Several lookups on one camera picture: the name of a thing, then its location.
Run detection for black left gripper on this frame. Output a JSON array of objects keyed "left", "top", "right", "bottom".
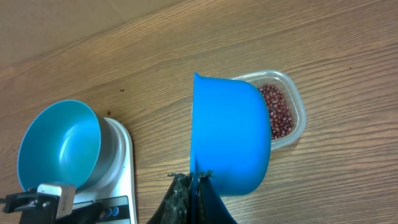
[{"left": 1, "top": 189, "right": 100, "bottom": 224}]

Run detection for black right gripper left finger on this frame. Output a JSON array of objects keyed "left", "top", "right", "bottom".
[{"left": 147, "top": 173, "right": 192, "bottom": 224}]

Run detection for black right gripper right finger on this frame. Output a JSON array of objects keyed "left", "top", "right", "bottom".
[{"left": 196, "top": 170, "right": 237, "bottom": 224}]

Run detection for blue plastic measuring scoop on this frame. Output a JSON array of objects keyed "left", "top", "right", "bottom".
[{"left": 189, "top": 72, "right": 272, "bottom": 224}]

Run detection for red adzuki beans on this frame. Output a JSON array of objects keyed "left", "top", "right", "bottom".
[{"left": 257, "top": 84, "right": 294, "bottom": 140}]

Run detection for white digital kitchen scale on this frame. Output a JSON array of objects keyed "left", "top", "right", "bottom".
[{"left": 73, "top": 118, "right": 137, "bottom": 224}]

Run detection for teal metal bowl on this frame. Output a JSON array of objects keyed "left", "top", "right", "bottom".
[{"left": 17, "top": 100, "right": 116, "bottom": 191}]

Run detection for clear plastic food container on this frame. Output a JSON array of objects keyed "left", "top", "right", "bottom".
[{"left": 237, "top": 70, "right": 307, "bottom": 150}]

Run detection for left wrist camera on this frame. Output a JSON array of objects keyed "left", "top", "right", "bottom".
[{"left": 37, "top": 182, "right": 76, "bottom": 220}]

